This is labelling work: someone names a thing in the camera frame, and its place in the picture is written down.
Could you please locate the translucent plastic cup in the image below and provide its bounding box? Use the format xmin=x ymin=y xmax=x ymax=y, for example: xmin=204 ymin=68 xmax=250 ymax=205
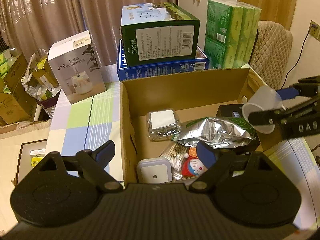
xmin=242 ymin=86 xmax=282 ymax=134

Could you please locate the Doraemon toy figure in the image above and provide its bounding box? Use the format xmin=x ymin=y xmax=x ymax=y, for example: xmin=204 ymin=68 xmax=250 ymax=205
xmin=181 ymin=147 xmax=207 ymax=177

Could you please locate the silver foil bag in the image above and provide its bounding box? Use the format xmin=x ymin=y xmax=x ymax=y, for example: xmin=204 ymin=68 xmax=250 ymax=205
xmin=172 ymin=116 xmax=257 ymax=148

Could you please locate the black box in carton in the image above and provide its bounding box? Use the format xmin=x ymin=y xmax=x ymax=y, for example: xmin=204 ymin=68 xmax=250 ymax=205
xmin=216 ymin=104 xmax=244 ymax=118

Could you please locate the checkered tablecloth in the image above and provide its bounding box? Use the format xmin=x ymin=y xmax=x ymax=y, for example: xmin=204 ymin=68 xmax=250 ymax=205
xmin=44 ymin=80 xmax=318 ymax=230

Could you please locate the cotton swab pack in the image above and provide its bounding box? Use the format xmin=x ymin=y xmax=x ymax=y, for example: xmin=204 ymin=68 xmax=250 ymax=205
xmin=160 ymin=141 xmax=190 ymax=181

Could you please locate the quilted beige chair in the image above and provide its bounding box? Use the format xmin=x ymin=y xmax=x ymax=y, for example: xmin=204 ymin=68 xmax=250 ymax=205
xmin=249 ymin=21 xmax=293 ymax=89

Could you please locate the white rectangular case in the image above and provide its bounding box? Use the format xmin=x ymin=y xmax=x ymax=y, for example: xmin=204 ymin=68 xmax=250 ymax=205
xmin=137 ymin=157 xmax=172 ymax=184

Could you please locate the tray with small items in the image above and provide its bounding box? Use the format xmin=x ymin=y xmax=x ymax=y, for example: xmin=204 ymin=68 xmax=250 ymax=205
xmin=16 ymin=139 xmax=47 ymax=184

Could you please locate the foil wrapped white packet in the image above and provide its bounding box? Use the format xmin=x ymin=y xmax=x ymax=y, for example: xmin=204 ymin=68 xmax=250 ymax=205
xmin=146 ymin=108 xmax=182 ymax=141

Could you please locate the brown cardboard box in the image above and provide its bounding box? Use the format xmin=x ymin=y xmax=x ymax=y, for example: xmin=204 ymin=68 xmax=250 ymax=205
xmin=120 ymin=66 xmax=266 ymax=184

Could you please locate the blue flat box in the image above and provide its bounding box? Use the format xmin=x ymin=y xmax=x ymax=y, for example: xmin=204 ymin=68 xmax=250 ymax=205
xmin=117 ymin=39 xmax=209 ymax=81

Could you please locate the green tissue pack bundle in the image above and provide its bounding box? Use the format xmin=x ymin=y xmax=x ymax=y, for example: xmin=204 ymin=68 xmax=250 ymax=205
xmin=204 ymin=0 xmax=261 ymax=69

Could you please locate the cardboard box at left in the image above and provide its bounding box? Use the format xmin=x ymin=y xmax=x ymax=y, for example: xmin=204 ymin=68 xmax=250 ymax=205
xmin=1 ymin=53 xmax=37 ymax=124

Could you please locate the white plastic trash bag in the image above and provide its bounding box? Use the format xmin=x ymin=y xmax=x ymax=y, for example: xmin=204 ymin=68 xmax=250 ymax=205
xmin=22 ymin=53 xmax=61 ymax=118

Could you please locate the white humidifier box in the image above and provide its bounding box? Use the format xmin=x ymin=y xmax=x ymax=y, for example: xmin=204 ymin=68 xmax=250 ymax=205
xmin=48 ymin=30 xmax=106 ymax=104

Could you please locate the green printed carton box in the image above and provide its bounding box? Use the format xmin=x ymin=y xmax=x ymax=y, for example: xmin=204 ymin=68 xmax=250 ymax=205
xmin=120 ymin=2 xmax=200 ymax=67

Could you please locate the beige curtain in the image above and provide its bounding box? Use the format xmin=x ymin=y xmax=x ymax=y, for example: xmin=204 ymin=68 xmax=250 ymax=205
xmin=1 ymin=0 xmax=177 ymax=66

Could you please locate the wall power socket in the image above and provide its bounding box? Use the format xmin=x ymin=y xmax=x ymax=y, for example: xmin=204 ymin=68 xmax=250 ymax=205
xmin=309 ymin=20 xmax=320 ymax=40

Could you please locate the black power cord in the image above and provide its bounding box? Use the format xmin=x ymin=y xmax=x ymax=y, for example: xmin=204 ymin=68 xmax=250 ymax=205
xmin=281 ymin=28 xmax=313 ymax=91

